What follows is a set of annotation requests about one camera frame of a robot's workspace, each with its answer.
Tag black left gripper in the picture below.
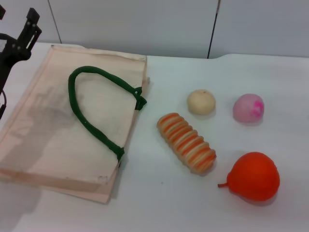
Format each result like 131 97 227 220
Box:
0 0 42 92

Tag beige tote bag green handles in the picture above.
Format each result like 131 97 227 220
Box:
0 44 152 205

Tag beige round egg yolk pastry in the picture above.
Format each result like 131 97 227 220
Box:
187 89 216 116

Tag orange striped long bread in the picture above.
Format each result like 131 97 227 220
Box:
156 112 217 175

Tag orange pear-shaped toy fruit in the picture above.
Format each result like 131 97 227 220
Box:
217 151 281 202

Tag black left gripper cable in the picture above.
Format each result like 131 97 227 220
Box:
0 89 8 119

